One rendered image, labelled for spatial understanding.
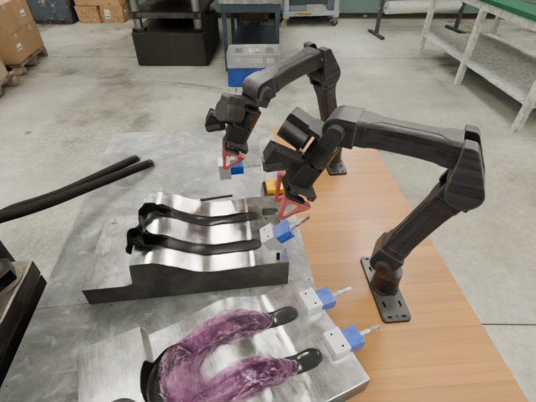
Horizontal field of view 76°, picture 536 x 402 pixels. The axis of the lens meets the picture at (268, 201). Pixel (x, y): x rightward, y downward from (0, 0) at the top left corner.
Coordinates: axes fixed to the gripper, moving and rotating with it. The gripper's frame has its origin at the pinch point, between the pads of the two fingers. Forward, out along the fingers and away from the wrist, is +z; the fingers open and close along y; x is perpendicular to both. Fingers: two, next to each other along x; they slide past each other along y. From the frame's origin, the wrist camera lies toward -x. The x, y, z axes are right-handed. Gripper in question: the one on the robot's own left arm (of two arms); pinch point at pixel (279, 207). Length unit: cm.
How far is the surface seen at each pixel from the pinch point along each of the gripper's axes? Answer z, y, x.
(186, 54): 103, -406, -7
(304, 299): 9.3, 17.4, 9.0
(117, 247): 34.1, -6.0, -29.7
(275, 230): 7.4, -0.3, 3.2
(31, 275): 56, -8, -48
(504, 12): -110, -264, 226
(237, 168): 10.2, -27.2, -4.5
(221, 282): 22.8, 6.9, -4.8
